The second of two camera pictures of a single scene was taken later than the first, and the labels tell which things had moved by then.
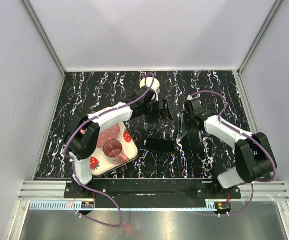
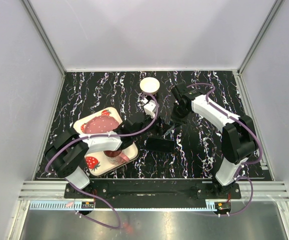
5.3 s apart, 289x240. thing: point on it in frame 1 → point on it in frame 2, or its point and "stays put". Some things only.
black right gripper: x=187 y=128 → x=174 y=119
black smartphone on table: x=160 y=145 stays put
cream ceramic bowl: x=155 y=84 stays put
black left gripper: x=160 y=114 → x=160 y=130
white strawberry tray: x=100 y=163 stays put
